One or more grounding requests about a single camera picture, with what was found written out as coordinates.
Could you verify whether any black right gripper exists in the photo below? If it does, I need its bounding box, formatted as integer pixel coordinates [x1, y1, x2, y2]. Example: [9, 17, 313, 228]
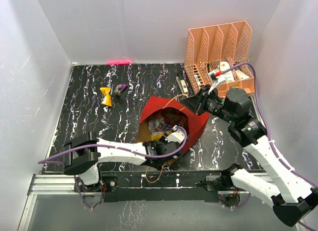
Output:
[180, 84, 236, 124]

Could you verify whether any silver snack wrapper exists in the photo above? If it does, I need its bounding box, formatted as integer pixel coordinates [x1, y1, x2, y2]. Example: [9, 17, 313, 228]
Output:
[148, 117, 163, 135]

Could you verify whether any red brown paper bag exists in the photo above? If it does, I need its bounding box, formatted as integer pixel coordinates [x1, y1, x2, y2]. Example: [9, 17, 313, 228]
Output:
[135, 93, 209, 184]

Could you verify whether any yellow snack packet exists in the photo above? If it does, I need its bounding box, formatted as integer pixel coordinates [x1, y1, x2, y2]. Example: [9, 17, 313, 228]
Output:
[100, 87, 112, 107]

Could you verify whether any purple M&M's packet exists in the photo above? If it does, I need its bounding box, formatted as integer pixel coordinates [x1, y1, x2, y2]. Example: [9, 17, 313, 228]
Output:
[113, 83, 128, 95]

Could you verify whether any brown M&M's packet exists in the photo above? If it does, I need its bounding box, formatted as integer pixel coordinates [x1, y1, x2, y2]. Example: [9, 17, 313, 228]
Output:
[156, 124, 173, 133]

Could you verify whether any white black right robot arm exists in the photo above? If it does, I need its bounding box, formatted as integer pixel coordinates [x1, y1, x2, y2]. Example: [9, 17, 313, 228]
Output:
[180, 85, 318, 227]

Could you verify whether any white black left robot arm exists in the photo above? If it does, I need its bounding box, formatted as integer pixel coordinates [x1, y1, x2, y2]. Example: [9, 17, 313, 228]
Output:
[63, 129, 186, 191]

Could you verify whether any red snack packet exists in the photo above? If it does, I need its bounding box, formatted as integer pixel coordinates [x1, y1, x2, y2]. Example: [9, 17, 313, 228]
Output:
[160, 107, 189, 134]

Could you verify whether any green white tube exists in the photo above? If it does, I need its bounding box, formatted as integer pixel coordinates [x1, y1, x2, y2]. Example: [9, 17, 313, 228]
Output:
[195, 75, 201, 84]

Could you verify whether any beige black stapler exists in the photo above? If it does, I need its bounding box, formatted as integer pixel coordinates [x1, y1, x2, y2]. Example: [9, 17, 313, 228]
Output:
[176, 71, 188, 94]

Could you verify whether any peach plastic file organizer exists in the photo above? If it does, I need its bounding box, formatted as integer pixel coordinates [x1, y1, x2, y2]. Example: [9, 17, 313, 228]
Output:
[184, 21, 252, 93]

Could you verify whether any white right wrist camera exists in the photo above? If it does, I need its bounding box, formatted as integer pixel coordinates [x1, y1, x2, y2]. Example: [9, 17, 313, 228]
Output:
[208, 69, 226, 94]

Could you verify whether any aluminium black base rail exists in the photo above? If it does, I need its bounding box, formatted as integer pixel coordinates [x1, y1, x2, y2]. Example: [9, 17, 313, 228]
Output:
[17, 170, 276, 231]

